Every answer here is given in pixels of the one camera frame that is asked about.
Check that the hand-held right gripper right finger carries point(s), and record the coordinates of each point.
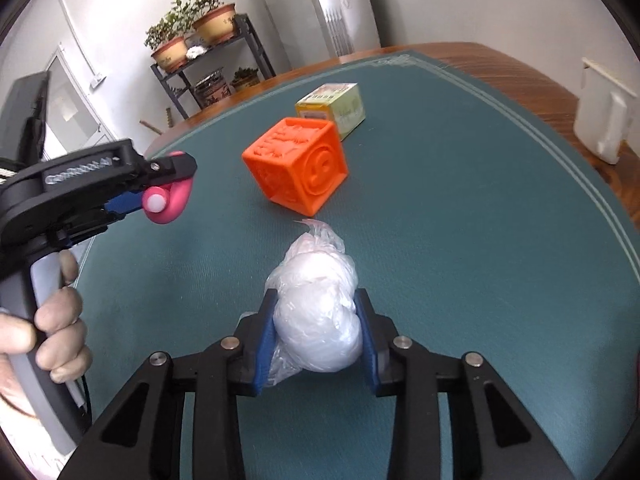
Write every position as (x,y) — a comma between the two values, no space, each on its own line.
(367,340)

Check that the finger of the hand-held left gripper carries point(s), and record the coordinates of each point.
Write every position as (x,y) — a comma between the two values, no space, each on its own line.
(170,167)
(125,202)

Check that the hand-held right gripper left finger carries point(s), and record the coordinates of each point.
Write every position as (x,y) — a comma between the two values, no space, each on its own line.
(265,340)

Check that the pink foam tube knot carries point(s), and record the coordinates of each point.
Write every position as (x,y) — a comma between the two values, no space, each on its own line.
(175,205)

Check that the white plastic bag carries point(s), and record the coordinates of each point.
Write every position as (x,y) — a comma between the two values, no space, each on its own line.
(315,320)

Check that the orange embossed cube box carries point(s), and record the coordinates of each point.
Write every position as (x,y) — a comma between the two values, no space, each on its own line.
(300,165)

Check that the person's left hand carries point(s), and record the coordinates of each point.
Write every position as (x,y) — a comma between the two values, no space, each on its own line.
(60,310)

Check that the wooden stick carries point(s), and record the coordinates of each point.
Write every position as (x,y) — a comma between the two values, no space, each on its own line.
(150,125)

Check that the decorated dark plant pot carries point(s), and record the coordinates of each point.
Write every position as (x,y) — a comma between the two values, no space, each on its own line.
(212,92)

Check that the white door with window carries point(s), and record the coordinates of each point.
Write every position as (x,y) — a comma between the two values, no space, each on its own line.
(75,110)

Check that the potted plant in tan pot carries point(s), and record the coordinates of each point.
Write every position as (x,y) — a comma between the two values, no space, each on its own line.
(215,22)
(170,52)

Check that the small succulent pot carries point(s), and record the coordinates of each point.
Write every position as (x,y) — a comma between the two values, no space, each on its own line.
(245,80)

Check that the small white ornament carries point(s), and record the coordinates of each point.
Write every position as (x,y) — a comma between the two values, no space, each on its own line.
(196,51)

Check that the black metal plant shelf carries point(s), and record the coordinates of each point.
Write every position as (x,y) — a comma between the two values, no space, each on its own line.
(260,50)

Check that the yellow and green carton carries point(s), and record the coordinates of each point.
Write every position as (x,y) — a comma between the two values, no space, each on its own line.
(345,107)

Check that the white standing air conditioner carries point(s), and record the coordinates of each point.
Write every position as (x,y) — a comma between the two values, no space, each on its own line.
(345,0)

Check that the white plastic jug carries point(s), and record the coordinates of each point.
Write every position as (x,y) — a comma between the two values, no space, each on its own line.
(595,120)

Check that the white wall socket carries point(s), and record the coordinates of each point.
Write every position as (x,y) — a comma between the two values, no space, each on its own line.
(99,79)

